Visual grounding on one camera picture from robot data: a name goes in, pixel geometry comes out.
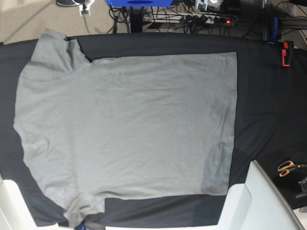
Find red black clamp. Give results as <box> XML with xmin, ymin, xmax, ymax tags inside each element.
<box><xmin>282</xmin><ymin>41</ymin><xmax>294</xmax><ymax>67</ymax></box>

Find orange handled scissors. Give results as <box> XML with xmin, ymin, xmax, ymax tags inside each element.
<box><xmin>277</xmin><ymin>161</ymin><xmax>307</xmax><ymax>177</ymax></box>

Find white camera bracket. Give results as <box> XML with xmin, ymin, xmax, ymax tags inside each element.
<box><xmin>72</xmin><ymin>0</ymin><xmax>95</xmax><ymax>16</ymax></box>

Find black crumpled object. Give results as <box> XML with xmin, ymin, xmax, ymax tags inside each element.
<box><xmin>295</xmin><ymin>177</ymin><xmax>307</xmax><ymax>199</ymax></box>

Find black table leg post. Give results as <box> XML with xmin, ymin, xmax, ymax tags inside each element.
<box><xmin>129</xmin><ymin>6</ymin><xmax>147</xmax><ymax>33</ymax></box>

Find grey T-shirt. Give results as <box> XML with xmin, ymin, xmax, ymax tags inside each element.
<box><xmin>13</xmin><ymin>29</ymin><xmax>237</xmax><ymax>227</ymax></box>

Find blue plastic mount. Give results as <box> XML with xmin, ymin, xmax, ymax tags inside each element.
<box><xmin>106</xmin><ymin>0</ymin><xmax>172</xmax><ymax>7</ymax></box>

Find blue clamp on frame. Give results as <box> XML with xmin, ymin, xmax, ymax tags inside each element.
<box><xmin>267</xmin><ymin>17</ymin><xmax>278</xmax><ymax>44</ymax></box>

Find white base block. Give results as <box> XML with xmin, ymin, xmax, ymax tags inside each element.
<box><xmin>0</xmin><ymin>173</ymin><xmax>41</xmax><ymax>230</ymax></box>
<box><xmin>216</xmin><ymin>160</ymin><xmax>304</xmax><ymax>230</ymax></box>

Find white power strip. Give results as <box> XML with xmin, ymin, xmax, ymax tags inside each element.
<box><xmin>144</xmin><ymin>12</ymin><xmax>238</xmax><ymax>26</ymax></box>

